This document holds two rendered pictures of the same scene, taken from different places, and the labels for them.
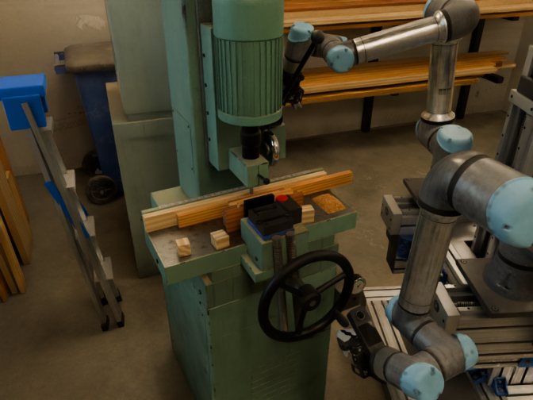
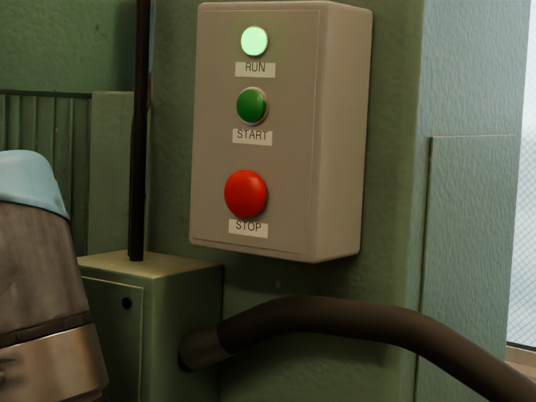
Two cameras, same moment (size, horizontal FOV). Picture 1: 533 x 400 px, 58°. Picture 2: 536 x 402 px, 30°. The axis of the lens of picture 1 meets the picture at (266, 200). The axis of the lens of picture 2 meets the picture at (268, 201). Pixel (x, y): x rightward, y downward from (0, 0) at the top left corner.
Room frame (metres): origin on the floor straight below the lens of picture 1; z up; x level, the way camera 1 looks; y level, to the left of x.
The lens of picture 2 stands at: (2.16, -0.27, 1.42)
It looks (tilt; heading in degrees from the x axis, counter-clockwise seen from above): 6 degrees down; 150
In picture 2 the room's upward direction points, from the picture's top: 3 degrees clockwise
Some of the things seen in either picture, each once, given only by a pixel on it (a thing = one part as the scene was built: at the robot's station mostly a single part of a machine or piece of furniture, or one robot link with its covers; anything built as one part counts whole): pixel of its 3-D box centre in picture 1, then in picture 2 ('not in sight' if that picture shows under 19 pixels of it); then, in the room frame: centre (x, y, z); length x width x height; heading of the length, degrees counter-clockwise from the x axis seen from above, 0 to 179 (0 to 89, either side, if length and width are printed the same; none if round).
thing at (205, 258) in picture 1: (260, 235); not in sight; (1.15, 0.02, 0.87); 0.61 x 0.30 x 0.06; 117
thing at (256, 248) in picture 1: (274, 237); not in sight; (1.07, -0.02, 0.92); 0.15 x 0.13 x 0.09; 117
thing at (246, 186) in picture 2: not in sight; (245, 193); (1.62, 0.03, 1.36); 0.03 x 0.01 x 0.03; 27
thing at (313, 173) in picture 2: not in sight; (278, 129); (1.60, 0.06, 1.40); 0.10 x 0.06 x 0.16; 27
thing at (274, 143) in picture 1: (269, 148); not in sight; (1.43, -0.01, 1.02); 0.12 x 0.03 x 0.12; 27
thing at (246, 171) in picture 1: (248, 167); not in sight; (1.27, 0.05, 1.03); 0.14 x 0.07 x 0.09; 27
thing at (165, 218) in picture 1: (241, 199); not in sight; (1.26, 0.08, 0.93); 0.60 x 0.02 x 0.05; 117
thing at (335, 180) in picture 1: (270, 197); not in sight; (1.29, -0.01, 0.92); 0.60 x 0.02 x 0.04; 117
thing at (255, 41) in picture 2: not in sight; (253, 41); (1.62, 0.03, 1.46); 0.02 x 0.01 x 0.02; 27
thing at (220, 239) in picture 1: (220, 239); not in sight; (1.06, 0.13, 0.92); 0.04 x 0.04 x 0.03; 31
